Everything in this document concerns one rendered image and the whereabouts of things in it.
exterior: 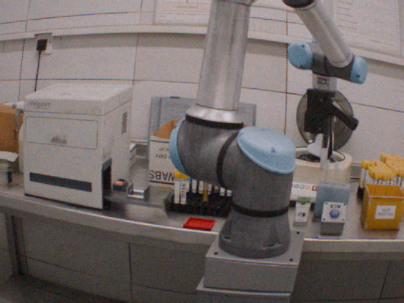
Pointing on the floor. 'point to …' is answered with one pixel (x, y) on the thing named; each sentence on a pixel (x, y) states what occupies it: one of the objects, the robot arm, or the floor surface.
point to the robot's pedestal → (204, 294)
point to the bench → (166, 232)
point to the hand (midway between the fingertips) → (327, 164)
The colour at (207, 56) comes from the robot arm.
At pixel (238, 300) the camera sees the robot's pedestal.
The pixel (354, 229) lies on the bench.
